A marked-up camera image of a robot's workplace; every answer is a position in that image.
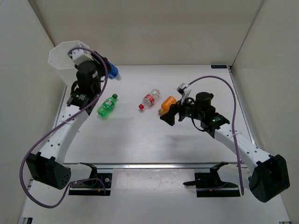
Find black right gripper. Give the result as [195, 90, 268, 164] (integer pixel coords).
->
[161, 94, 205, 126]

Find clear bottle blue label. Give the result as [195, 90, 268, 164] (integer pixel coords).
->
[108, 62, 121, 81]

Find green plastic soda bottle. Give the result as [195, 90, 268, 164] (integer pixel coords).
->
[97, 94, 118, 119]

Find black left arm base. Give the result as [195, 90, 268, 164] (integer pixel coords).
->
[68, 162, 113, 196]

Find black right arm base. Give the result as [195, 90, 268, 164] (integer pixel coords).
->
[183, 161, 241, 198]

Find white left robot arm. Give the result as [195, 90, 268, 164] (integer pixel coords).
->
[26, 48, 111, 189]

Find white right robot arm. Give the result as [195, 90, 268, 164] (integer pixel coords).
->
[160, 92, 290, 203]

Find translucent white plastic bin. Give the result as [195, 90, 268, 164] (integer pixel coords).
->
[48, 41, 89, 87]

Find orange juice bottle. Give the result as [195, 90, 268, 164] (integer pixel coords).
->
[158, 96, 177, 116]

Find clear bottle red label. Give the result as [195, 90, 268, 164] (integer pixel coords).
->
[138, 88, 161, 111]

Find dark label on table edge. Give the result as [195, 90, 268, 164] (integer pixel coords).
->
[211, 65, 227, 69]

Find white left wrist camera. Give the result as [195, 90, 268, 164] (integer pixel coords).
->
[68, 49, 93, 66]

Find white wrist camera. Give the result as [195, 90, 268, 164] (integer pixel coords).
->
[68, 49, 93, 66]
[177, 83, 191, 104]

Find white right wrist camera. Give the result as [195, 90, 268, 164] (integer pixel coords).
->
[177, 83, 191, 104]

